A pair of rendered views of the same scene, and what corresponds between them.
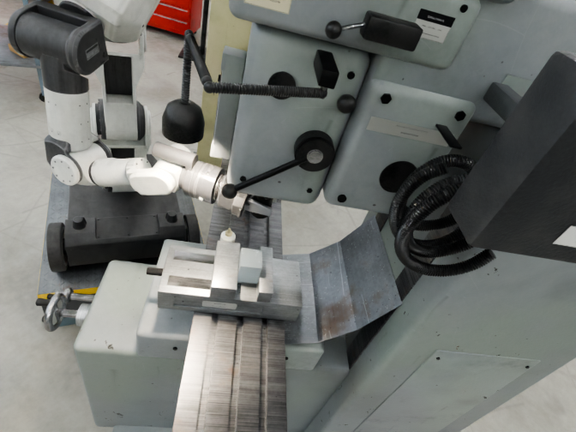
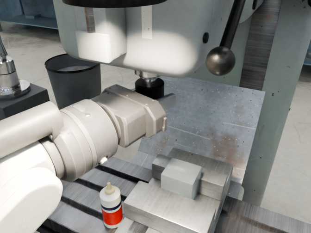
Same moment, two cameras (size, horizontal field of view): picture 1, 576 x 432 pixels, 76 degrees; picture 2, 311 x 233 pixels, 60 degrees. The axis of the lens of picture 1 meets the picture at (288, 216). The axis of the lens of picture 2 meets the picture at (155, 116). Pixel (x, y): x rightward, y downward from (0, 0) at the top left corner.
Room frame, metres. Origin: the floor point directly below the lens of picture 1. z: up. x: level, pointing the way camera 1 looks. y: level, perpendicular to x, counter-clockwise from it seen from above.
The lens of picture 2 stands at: (0.40, 0.36, 1.44)
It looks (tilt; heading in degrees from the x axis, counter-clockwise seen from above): 31 degrees down; 310
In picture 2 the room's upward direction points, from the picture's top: straight up
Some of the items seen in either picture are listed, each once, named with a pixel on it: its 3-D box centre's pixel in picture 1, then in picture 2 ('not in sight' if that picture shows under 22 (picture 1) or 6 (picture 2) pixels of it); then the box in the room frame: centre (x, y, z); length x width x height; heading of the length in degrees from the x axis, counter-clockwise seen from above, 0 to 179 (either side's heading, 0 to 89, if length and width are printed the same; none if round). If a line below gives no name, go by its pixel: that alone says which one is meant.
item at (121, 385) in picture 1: (215, 357); not in sight; (0.66, 0.09, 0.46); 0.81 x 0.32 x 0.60; 104
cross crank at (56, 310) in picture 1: (68, 313); not in sight; (0.54, 0.55, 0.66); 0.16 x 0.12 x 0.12; 104
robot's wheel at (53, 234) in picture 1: (57, 247); not in sight; (0.87, 0.85, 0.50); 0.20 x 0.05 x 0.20; 33
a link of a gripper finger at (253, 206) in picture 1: (258, 208); (164, 106); (0.63, 0.07, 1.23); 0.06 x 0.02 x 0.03; 89
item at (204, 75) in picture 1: (198, 60); not in sight; (0.48, 0.18, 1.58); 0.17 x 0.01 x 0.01; 31
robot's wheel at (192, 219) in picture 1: (190, 235); not in sight; (1.15, 0.40, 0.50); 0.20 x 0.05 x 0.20; 33
